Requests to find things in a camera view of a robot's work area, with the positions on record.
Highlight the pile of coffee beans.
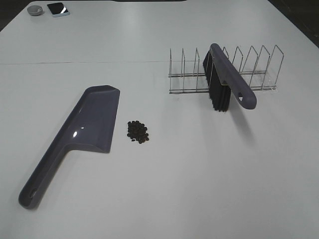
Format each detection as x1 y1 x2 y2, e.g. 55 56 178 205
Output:
127 120 150 144

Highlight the purple plastic dustpan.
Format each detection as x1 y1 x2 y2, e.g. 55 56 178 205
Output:
18 85 120 209

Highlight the purple hand brush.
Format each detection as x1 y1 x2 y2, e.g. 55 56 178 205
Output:
203 43 257 112

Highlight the smartphone in blue case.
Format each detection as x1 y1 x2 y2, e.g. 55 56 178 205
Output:
47 2 70 17

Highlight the small grey round cap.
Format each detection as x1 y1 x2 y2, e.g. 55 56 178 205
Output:
26 5 43 16

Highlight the metal wire rack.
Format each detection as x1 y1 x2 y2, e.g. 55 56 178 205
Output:
168 45 285 94

